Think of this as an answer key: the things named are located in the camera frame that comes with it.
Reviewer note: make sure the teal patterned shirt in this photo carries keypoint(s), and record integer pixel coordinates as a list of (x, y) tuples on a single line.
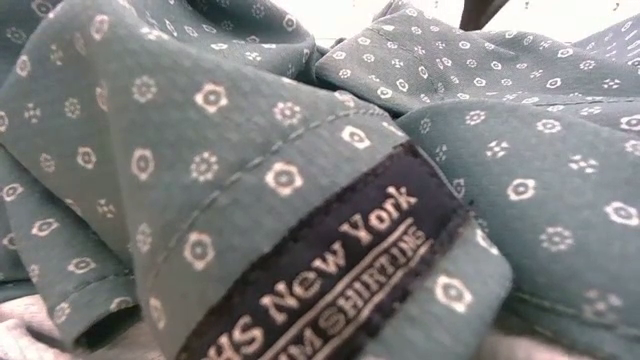
[(150, 150)]

